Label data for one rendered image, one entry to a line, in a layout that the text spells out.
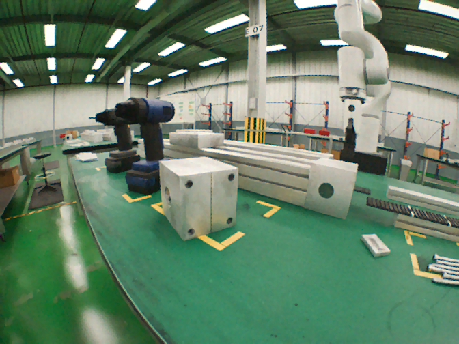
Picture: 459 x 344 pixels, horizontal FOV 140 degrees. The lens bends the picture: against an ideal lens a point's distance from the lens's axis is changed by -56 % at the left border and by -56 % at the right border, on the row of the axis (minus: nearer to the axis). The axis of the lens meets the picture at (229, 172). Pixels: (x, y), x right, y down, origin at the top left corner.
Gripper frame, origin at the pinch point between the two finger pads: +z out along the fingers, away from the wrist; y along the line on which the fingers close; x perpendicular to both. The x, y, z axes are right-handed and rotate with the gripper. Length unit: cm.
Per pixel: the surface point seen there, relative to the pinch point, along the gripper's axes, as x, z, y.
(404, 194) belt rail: -19.6, 8.5, -2.2
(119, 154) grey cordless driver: 60, 4, -42
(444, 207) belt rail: -35.4, 9.2, -1.6
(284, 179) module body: 10.6, 5.6, -24.2
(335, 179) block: 0.1, 3.2, -24.2
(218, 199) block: 12.7, 5.2, -41.7
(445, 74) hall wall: -383, -324, 761
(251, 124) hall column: 210, -6, 256
